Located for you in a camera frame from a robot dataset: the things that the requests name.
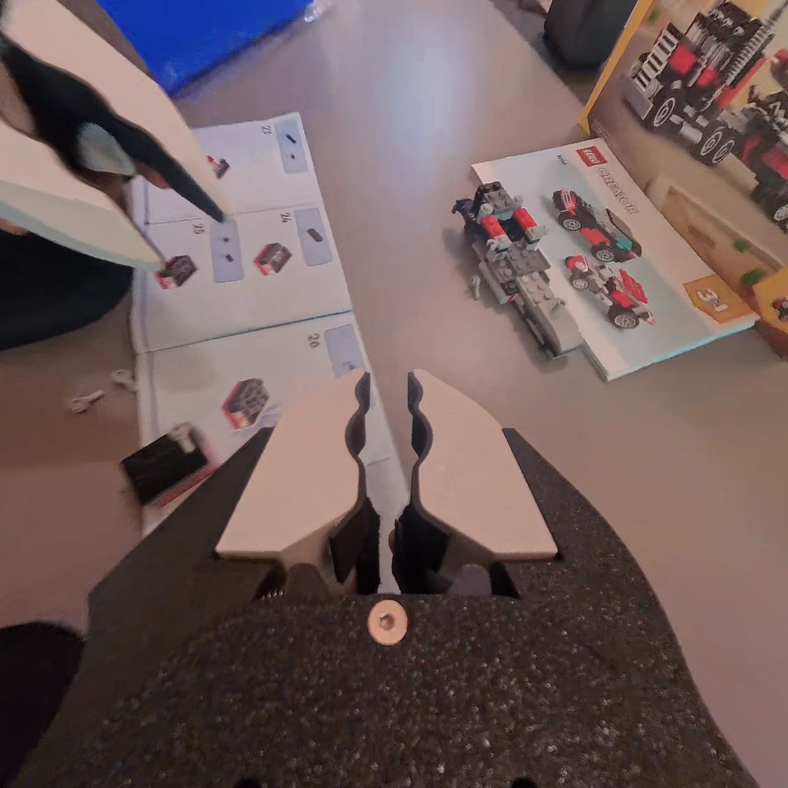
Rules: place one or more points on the small grey toy brick piece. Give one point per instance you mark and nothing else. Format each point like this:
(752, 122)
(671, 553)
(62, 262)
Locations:
(477, 288)

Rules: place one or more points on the car-cover instruction booklet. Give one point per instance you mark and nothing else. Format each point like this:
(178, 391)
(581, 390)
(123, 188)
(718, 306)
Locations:
(677, 265)

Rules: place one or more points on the toy brick truck model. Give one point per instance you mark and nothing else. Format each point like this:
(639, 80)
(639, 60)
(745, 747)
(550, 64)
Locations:
(523, 271)

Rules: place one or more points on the large blue plastic bin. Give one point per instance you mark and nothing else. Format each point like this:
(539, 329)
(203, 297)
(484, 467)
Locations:
(203, 37)

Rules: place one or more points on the black toy brick block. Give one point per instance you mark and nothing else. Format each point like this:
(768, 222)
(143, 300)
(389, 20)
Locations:
(166, 468)

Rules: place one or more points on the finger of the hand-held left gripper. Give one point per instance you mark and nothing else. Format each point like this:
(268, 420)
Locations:
(49, 184)
(123, 86)

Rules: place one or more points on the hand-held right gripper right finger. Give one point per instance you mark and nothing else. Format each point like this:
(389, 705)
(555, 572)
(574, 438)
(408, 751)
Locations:
(486, 492)

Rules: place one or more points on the toy brick set box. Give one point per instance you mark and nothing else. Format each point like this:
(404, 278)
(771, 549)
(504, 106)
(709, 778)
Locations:
(695, 92)

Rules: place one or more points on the step-page instruction booklet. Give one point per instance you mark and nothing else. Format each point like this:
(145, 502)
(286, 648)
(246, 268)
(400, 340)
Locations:
(277, 289)

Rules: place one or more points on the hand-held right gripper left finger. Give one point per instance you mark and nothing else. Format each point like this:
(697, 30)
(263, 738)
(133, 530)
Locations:
(289, 492)

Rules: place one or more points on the black mesh cushion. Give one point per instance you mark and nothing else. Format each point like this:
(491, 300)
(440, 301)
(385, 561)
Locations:
(55, 295)
(31, 695)

